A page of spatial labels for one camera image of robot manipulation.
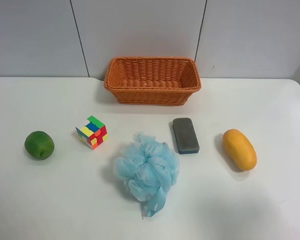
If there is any orange woven basket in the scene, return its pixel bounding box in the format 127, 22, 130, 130
104, 56, 202, 106

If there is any grey blue board eraser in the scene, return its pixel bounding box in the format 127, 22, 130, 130
172, 117, 200, 155

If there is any blue mesh bath sponge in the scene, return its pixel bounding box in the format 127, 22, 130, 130
113, 132, 180, 218

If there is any multicoloured puzzle cube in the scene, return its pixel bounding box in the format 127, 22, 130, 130
75, 115, 108, 150

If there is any yellow mango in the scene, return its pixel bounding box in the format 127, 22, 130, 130
222, 129, 257, 171

